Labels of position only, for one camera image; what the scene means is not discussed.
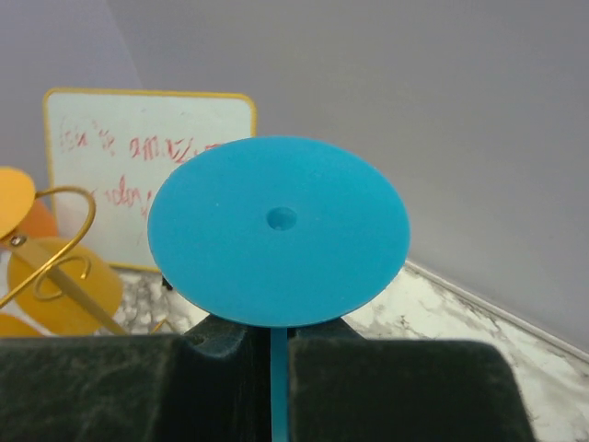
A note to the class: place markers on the yellow plastic wine glass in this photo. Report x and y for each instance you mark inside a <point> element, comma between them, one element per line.
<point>69,294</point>
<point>18,193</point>

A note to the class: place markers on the orange plastic wine glass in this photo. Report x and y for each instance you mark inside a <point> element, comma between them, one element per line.
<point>39,222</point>

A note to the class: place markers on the blue plastic wine glass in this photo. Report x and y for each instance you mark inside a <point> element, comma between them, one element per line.
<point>278,232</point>

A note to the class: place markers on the small whiteboard with yellow frame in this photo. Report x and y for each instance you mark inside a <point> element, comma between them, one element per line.
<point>121,144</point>

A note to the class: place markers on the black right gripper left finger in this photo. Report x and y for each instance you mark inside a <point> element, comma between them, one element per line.
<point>208,384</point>

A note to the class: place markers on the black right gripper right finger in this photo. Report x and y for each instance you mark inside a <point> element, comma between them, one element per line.
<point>345,387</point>

